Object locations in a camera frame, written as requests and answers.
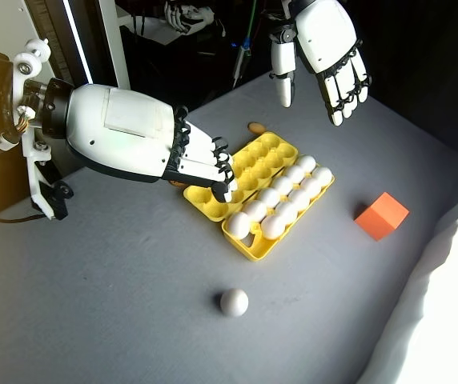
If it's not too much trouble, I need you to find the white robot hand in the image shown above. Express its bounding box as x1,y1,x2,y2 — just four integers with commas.
268,0,373,127
65,83,239,204

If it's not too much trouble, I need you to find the white egg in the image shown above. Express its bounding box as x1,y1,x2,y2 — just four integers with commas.
295,154,318,174
243,199,268,222
260,214,287,240
288,189,311,212
300,178,322,200
258,187,281,209
275,202,299,225
271,176,294,196
284,165,306,184
312,166,334,188
227,211,251,240
219,288,250,318

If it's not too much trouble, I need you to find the spare white robot hand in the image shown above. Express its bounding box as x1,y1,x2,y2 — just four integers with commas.
163,0,216,36

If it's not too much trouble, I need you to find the yellow egg carton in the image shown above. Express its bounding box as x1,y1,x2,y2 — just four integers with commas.
183,131,336,263

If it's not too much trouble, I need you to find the grey plug with blue light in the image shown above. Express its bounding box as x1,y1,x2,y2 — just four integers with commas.
231,38,254,89

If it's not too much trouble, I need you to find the white light strip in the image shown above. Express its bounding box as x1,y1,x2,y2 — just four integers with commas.
61,0,94,86

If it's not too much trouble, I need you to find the grey table cloth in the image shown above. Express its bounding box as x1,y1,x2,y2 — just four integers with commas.
0,71,458,384

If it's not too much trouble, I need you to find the wide white stand column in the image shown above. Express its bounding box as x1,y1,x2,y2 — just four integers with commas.
0,0,74,87

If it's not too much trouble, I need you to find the orange cube block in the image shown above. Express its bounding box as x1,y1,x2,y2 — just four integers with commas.
353,191,410,242

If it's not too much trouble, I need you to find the bright white cloth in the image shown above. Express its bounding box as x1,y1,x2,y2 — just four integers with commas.
355,191,458,384

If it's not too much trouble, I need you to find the green cable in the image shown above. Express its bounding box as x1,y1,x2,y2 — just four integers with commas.
247,0,259,41

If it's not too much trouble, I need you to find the narrow white upright post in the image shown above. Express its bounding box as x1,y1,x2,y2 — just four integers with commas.
97,0,131,90

